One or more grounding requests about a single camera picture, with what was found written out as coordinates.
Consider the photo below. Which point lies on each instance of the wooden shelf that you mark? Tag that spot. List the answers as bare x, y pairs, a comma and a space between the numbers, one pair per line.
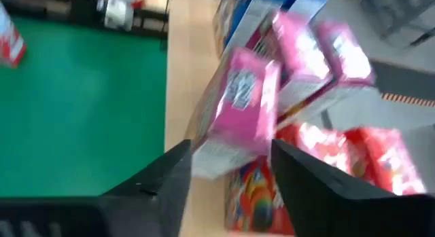
190, 77

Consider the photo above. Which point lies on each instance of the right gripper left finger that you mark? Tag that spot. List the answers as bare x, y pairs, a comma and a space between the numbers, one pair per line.
136, 210

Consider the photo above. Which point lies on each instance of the black table frame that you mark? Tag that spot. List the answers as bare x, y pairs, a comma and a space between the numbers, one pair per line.
149, 23

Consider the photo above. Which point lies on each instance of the Froot Loops cereal box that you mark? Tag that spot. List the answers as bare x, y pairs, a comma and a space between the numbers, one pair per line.
258, 203
10, 43
384, 159

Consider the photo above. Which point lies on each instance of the green table mat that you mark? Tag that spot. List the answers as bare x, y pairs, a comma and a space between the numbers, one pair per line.
85, 111

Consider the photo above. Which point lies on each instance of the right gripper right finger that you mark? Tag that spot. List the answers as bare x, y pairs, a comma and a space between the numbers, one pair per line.
323, 203

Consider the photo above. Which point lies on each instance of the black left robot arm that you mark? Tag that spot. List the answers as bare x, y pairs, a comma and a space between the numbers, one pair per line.
117, 11

